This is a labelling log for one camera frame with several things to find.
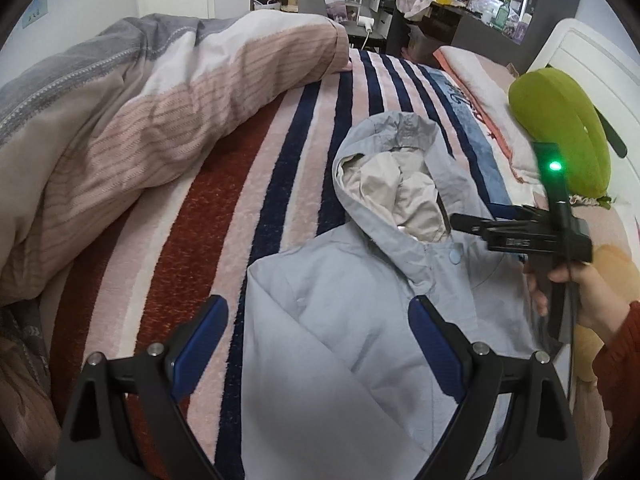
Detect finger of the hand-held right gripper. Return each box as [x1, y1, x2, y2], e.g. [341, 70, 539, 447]
[450, 203, 547, 236]

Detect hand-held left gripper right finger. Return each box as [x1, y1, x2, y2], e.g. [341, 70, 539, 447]
[407, 295, 583, 480]

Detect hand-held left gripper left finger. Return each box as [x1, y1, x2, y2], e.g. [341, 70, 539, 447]
[55, 295, 231, 480]

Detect light blue hooded jacket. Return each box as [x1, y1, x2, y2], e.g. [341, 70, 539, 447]
[240, 111, 576, 480]

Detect person's right forearm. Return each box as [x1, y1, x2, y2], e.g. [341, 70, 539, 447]
[592, 300, 640, 443]

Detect person's right hand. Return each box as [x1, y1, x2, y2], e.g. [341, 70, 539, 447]
[524, 259, 631, 342]

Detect green pillow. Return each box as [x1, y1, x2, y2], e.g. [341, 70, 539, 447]
[508, 67, 613, 198]

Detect striped plush blanket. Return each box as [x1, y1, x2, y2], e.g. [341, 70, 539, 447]
[40, 47, 521, 480]

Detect white headboard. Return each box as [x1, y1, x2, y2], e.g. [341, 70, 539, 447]
[525, 17, 640, 201]

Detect brown patterned cloth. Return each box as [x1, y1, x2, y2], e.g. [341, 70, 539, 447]
[0, 300, 66, 473]

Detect dark desk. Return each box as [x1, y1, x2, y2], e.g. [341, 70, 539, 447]
[345, 0, 503, 63]

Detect pink cloth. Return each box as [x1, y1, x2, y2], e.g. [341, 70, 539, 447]
[395, 0, 434, 19]

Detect white drawer cabinet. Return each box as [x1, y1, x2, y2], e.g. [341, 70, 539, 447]
[370, 0, 401, 37]

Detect pink and grey duvet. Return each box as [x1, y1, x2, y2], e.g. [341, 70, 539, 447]
[0, 10, 353, 306]

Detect white shopping bag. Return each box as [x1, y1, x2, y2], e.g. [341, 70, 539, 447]
[320, 0, 349, 24]

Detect blue wall poster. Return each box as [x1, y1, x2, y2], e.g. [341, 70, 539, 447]
[22, 0, 49, 29]

